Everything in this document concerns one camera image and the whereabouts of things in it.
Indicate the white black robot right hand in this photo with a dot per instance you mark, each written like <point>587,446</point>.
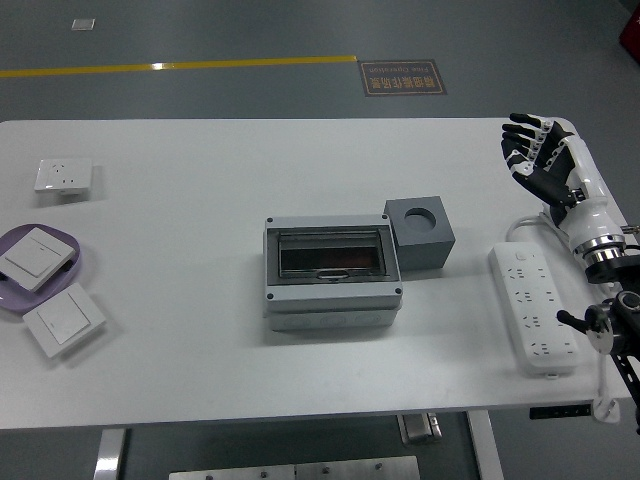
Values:
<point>587,215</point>

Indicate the grey junction box clear lid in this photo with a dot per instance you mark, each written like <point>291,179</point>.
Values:
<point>330,300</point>

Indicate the grey cube with round hole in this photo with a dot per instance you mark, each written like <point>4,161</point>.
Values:
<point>425,252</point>

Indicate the red object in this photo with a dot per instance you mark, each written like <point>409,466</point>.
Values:
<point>631,35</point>

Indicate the black table control panel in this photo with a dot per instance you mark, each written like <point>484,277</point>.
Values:
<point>560,412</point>

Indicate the brown floor sign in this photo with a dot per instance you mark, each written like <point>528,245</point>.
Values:
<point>402,77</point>

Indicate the white table leg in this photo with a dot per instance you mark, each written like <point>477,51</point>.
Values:
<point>485,450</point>
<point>110,455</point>

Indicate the small metal floor plate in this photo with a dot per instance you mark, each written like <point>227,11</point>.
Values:
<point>83,24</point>

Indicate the purple tray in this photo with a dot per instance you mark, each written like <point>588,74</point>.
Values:
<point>12,302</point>

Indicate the grey metal table bracket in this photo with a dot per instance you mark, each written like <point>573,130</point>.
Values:
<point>419,429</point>

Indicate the grey metal base plate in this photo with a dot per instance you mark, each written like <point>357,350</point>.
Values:
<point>300,471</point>

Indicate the white wall socket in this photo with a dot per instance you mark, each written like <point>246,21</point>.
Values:
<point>62,175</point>

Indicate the white wall switch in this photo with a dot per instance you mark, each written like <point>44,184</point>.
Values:
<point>32,257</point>
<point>62,320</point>

